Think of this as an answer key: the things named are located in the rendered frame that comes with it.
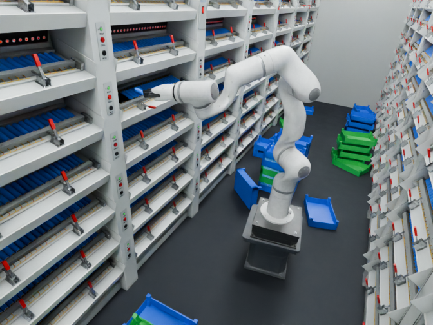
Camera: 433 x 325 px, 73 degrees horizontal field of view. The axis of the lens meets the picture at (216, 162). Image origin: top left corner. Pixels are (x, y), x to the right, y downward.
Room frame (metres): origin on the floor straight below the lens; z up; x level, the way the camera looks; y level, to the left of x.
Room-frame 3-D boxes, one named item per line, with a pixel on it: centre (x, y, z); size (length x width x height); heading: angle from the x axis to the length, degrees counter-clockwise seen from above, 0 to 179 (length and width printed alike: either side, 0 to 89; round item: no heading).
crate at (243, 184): (1.95, -0.26, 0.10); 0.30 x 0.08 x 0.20; 23
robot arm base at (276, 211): (1.32, -0.37, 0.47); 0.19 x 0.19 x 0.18
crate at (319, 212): (1.80, -0.83, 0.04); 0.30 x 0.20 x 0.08; 174
